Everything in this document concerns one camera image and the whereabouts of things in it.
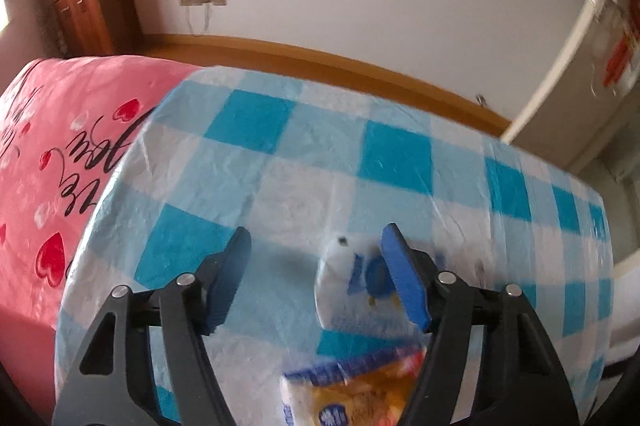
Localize orange blue snack packet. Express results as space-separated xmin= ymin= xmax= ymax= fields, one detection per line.
xmin=279 ymin=345 xmax=432 ymax=426

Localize blue white checkered tablecloth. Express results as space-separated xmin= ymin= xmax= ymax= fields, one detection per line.
xmin=52 ymin=66 xmax=617 ymax=426

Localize white door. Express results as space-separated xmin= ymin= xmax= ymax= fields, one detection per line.
xmin=500 ymin=0 xmax=640 ymax=178

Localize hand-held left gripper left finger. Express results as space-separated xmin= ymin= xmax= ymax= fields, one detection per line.
xmin=52 ymin=226 xmax=253 ymax=426

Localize white blue plastic packet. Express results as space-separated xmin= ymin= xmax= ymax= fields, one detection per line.
xmin=314 ymin=233 xmax=432 ymax=343

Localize pink printed blanket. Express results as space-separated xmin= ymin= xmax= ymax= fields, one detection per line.
xmin=0 ymin=55 xmax=202 ymax=408

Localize white socket cables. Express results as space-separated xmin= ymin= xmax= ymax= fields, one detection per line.
xmin=183 ymin=4 xmax=212 ymax=36

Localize wooden bed frame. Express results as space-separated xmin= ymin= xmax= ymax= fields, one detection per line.
xmin=139 ymin=33 xmax=513 ymax=138

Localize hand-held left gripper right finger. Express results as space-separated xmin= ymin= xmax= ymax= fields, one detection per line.
xmin=380 ymin=222 xmax=582 ymax=426

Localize red door decoration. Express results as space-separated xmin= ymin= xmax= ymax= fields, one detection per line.
xmin=601 ymin=5 xmax=640 ymax=93

